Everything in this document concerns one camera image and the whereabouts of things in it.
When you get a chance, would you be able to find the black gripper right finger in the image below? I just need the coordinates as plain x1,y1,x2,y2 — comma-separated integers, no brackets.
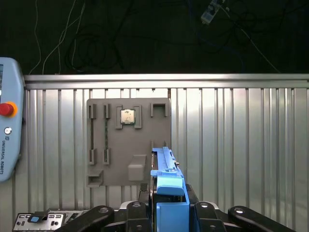
185,183,296,232

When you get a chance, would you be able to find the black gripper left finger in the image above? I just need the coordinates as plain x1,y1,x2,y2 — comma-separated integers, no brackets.
60,183,153,232

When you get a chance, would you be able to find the hard disk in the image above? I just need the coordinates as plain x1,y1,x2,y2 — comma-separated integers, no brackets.
150,146,191,232

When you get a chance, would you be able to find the black PC case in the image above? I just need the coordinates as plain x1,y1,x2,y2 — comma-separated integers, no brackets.
13,209,97,232

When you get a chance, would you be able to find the grey parts rack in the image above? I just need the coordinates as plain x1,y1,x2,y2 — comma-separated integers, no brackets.
86,98,171,189

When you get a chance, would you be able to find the black latch with blue button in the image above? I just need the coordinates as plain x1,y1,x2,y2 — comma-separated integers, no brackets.
27,212,49,223

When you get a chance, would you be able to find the silver CPU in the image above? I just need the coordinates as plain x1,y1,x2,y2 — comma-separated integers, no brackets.
120,109,136,125

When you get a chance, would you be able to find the pale blue teach pendant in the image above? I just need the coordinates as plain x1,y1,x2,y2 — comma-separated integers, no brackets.
0,57,26,183

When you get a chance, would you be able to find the silver expansion bracket flap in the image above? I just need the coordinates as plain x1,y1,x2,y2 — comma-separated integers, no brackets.
13,212,66,232

